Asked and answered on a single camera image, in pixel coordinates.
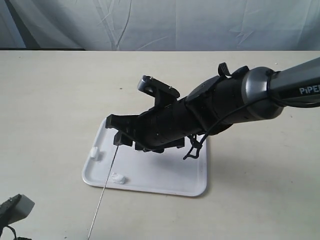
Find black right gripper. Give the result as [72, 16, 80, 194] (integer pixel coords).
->
[105, 109, 187, 153]

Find thin metal skewer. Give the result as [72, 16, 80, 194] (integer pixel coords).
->
[87, 146, 119, 240]

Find white marshmallow piece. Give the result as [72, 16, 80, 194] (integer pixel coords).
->
[110, 172, 126, 185]
[89, 146, 100, 161]

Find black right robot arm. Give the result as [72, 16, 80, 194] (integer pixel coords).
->
[105, 58, 320, 153]

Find white plastic tray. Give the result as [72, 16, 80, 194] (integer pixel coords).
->
[82, 120, 208, 197]

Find white backdrop cloth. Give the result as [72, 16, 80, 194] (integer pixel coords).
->
[0, 0, 320, 51]

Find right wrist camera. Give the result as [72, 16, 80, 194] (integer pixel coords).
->
[137, 75, 180, 107]

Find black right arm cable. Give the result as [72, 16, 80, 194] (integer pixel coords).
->
[182, 94, 320, 161]

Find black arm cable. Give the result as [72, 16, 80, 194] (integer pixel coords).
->
[182, 94, 320, 161]
[0, 218, 18, 238]

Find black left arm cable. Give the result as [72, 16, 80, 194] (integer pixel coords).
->
[0, 218, 18, 238]

